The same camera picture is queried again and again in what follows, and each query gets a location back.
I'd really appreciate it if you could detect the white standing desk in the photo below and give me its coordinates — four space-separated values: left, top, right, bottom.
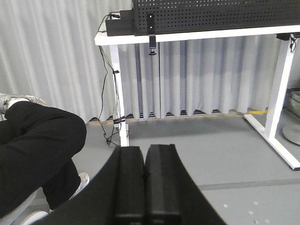
94 25 300 171

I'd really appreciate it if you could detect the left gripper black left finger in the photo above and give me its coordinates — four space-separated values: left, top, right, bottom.
35 146 145 225

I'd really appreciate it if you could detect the white pleated curtain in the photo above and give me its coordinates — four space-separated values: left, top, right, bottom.
0 0 300 124

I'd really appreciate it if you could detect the black hanging power cable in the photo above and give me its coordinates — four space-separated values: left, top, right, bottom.
97 14 129 148

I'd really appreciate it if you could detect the black desk control box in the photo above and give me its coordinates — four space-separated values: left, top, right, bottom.
276 32 300 41

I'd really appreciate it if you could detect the white sneaker raised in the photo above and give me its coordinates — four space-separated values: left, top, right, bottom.
0 93 47 120

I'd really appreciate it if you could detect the person's leg in black trousers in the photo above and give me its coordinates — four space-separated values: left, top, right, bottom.
0 101 86 216

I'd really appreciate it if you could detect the round grey stand base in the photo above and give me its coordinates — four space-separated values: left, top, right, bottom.
282 124 300 145

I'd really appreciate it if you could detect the white sneaker on floor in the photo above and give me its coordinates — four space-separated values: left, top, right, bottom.
70 172 90 199

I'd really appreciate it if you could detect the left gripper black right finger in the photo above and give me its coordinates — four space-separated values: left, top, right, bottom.
145 144 226 225

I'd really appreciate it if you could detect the black pegboard clamp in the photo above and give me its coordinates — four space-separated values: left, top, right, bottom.
147 13 157 56

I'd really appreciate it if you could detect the black perforated pegboard panel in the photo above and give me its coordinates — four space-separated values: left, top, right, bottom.
132 0 300 36

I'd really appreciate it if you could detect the black box on desk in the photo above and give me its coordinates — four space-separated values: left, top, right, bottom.
105 9 135 37

